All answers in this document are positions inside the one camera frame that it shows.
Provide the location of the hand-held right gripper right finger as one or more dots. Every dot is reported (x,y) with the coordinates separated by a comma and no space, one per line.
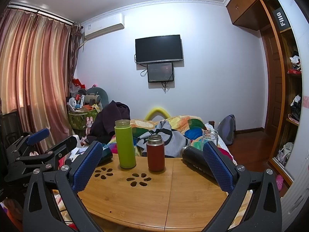
(218,168)

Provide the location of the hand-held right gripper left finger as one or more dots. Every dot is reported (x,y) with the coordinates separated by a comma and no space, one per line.
(86,168)

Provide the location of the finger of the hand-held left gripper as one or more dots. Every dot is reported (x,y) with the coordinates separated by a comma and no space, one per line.
(63,147)
(38,136)

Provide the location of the red cup with steel rim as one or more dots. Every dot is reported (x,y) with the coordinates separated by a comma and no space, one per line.
(155,156)

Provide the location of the black cup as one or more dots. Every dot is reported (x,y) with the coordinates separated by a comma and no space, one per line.
(194,160)

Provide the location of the teal cup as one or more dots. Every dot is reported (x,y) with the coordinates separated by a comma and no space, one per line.
(107,153)

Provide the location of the clear glass cup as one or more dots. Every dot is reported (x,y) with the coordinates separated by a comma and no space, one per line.
(209,139)

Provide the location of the green tall cup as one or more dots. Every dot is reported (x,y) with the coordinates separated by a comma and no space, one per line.
(125,145)

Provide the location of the green storage basket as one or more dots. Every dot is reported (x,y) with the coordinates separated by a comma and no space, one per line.
(79,120)

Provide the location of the white bunny toy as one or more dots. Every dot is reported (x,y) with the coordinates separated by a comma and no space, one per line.
(89,122)

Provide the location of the grey backpack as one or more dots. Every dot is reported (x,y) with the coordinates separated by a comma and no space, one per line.
(227,129)

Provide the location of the colourful patchwork blanket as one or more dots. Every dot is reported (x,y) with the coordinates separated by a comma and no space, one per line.
(190,127)

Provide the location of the dark purple jacket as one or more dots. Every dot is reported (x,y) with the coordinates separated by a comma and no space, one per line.
(108,120)

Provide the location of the grey plush pillow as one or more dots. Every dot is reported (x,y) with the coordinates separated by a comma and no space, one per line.
(95,96)

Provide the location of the grey printed cloth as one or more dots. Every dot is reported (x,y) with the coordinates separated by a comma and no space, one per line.
(164,137)

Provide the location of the pink slipper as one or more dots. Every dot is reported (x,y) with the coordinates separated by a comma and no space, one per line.
(279,182)

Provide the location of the pink striped curtain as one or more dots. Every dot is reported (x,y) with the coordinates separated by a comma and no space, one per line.
(33,72)

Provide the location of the red bag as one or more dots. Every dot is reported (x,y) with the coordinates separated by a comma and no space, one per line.
(78,83)

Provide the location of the wooden door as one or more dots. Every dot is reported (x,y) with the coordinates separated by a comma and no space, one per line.
(274,94)

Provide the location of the wooden wardrobe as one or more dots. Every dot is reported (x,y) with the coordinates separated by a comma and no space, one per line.
(287,89)

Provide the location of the white air conditioner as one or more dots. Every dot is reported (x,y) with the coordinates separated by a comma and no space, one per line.
(103,27)

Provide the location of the black printed sign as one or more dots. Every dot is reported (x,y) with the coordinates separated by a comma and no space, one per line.
(281,19)

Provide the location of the small black wall monitor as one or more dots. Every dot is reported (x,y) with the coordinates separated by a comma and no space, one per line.
(160,72)

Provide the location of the white curtain rail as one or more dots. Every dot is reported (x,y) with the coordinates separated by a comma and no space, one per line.
(41,12)

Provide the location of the black wall television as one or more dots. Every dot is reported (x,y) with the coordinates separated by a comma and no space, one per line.
(159,49)

